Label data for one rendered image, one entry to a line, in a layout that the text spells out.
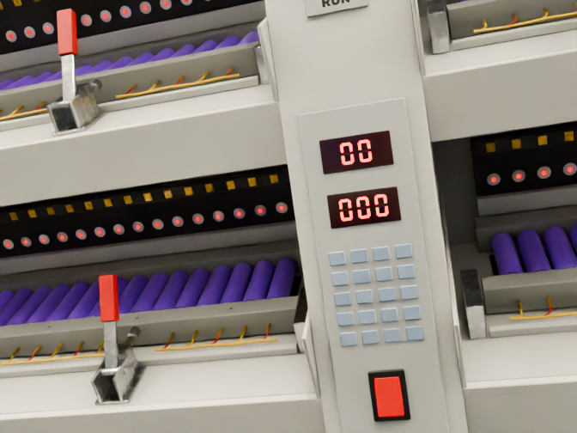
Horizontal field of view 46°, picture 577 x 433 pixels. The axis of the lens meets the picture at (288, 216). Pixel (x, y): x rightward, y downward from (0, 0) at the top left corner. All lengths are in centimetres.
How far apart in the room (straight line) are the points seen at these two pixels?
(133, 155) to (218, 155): 6
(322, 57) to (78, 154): 19
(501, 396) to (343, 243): 14
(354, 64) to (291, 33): 5
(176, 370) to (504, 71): 32
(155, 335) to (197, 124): 19
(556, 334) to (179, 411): 27
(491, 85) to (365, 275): 14
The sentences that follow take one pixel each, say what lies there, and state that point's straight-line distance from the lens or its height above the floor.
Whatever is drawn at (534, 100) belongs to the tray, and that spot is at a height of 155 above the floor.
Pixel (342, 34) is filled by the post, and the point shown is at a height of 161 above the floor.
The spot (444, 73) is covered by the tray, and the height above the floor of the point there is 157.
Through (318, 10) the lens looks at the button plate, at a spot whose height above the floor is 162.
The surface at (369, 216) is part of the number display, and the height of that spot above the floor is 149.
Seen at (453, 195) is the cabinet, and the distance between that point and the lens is 64.
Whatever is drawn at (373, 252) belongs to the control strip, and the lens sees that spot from 44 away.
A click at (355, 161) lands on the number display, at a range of 44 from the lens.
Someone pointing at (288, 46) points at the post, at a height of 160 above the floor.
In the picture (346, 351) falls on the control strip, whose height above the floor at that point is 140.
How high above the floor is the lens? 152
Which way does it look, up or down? 3 degrees down
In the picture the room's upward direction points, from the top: 8 degrees counter-clockwise
